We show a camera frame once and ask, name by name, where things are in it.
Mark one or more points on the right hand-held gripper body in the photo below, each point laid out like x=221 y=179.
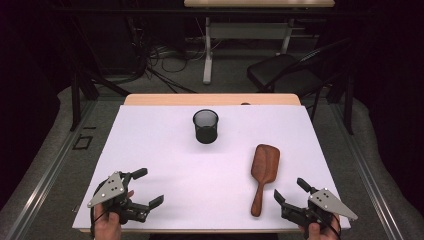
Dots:
x=321 y=204

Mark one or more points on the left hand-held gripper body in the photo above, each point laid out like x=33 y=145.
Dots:
x=111 y=190

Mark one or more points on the brown wooden hairbrush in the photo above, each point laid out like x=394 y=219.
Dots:
x=265 y=165

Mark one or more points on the black mesh pen cup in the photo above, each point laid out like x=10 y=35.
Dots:
x=206 y=133

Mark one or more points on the person's right hand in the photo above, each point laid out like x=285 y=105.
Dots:
x=315 y=233

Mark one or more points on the person's left hand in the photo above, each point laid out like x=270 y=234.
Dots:
x=106 y=228

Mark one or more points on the white table sheet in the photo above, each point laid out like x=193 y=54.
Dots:
x=200 y=186

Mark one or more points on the black metal stand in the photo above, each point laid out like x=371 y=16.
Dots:
x=76 y=100
x=348 y=106

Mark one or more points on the light wooden table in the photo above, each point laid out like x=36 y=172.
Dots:
x=206 y=99

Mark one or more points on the black folding chair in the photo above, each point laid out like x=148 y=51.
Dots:
x=283 y=71

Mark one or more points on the white-legged background desk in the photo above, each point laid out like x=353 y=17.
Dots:
x=246 y=30

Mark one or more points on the grey metal floor rail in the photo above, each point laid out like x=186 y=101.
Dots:
x=43 y=186
x=366 y=173

